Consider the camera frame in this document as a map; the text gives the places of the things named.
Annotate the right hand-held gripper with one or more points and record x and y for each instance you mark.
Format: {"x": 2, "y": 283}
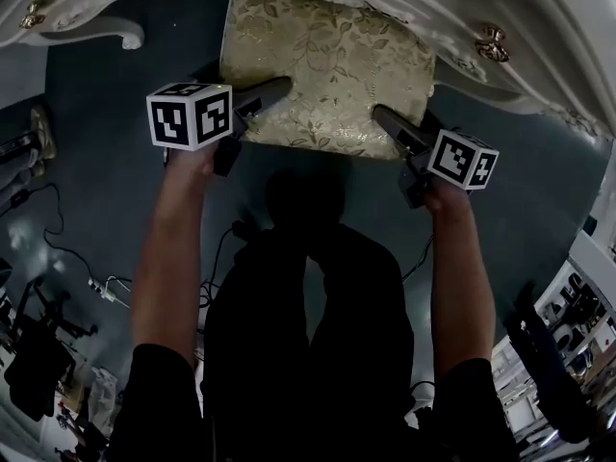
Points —
{"x": 462, "y": 159}

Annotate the gold floral upholstered stool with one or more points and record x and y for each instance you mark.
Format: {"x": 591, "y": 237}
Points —
{"x": 337, "y": 56}

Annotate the white ornate dressing table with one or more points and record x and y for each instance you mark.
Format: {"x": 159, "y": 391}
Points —
{"x": 529, "y": 27}

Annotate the white power strip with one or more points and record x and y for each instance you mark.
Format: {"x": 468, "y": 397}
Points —
{"x": 103, "y": 289}

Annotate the gold drawer knob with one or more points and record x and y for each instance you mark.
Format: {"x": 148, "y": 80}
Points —
{"x": 31, "y": 15}
{"x": 493, "y": 43}

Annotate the person's black shirt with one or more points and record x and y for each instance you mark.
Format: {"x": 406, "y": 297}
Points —
{"x": 154, "y": 402}

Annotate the person's legs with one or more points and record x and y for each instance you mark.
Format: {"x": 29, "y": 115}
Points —
{"x": 308, "y": 330}

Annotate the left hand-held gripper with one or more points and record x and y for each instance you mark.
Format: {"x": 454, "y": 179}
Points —
{"x": 187, "y": 118}

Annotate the black office chair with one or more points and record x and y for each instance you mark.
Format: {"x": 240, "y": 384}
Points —
{"x": 43, "y": 344}

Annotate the person's left forearm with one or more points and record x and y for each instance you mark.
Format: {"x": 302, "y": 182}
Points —
{"x": 166, "y": 238}

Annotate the person's right forearm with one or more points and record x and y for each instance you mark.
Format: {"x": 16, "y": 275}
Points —
{"x": 462, "y": 267}

